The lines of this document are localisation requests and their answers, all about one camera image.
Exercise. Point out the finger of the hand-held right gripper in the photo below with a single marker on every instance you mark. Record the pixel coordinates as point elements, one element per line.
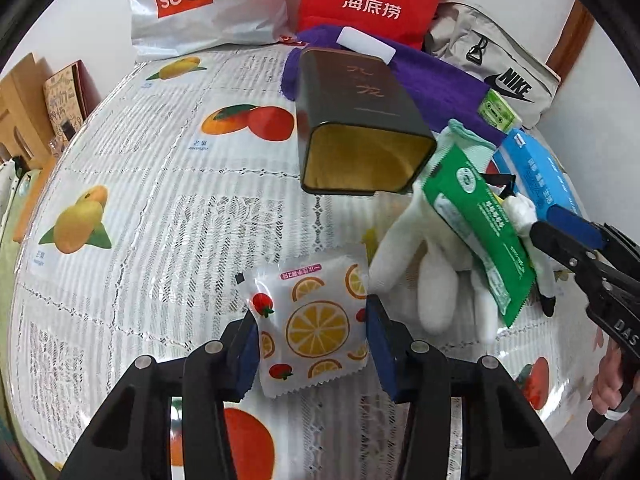
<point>570,220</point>
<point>550,240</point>

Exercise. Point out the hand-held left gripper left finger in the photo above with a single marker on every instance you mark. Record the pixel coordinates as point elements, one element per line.
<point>247,355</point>

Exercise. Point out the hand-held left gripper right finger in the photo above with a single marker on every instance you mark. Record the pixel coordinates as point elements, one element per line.
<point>380,355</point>

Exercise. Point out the small white black plush toy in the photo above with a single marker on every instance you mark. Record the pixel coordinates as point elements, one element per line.
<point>520,212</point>

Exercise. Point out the blue tissue pack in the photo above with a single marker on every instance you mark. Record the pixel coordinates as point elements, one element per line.
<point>535,170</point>

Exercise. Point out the orange slice printed sachet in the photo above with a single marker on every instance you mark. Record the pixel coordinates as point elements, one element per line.
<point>315,325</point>

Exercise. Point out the white glove with mint cuff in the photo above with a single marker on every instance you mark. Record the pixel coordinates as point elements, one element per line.
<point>400,250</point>

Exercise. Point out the person's right hand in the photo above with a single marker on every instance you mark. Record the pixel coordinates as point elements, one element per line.
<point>607,385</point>

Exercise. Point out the small black object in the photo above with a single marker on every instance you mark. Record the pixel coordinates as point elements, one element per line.
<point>239,278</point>

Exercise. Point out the green wet wipes packet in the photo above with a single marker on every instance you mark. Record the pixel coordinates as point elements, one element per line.
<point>470,200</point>

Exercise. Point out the green cassette printed packet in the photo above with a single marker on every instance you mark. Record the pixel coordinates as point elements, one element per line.
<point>496,112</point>

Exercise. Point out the purple towel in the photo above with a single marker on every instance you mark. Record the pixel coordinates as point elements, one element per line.
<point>440,85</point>

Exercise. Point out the beige sling bag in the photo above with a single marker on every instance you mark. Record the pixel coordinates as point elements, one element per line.
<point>500,45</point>

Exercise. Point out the fruit printed lace tablecloth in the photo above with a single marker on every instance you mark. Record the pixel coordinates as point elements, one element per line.
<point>150,160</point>

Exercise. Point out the dark tin box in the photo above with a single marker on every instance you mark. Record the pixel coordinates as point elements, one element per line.
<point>350,95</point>

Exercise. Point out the white rectangular block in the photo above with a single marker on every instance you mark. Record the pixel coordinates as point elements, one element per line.
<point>365,45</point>

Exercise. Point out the printed kraft box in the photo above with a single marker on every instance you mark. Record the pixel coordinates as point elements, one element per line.
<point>62,100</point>

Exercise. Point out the red paper bag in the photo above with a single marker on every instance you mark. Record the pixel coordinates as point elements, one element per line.
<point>325,0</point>

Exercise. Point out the white plastic shopping bag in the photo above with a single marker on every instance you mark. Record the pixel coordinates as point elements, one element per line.
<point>235,15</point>

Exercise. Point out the brown cardboard box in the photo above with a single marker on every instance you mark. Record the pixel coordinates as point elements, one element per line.
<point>25,95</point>

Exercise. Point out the brown wooden frame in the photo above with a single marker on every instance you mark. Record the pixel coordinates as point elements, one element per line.
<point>575,35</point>

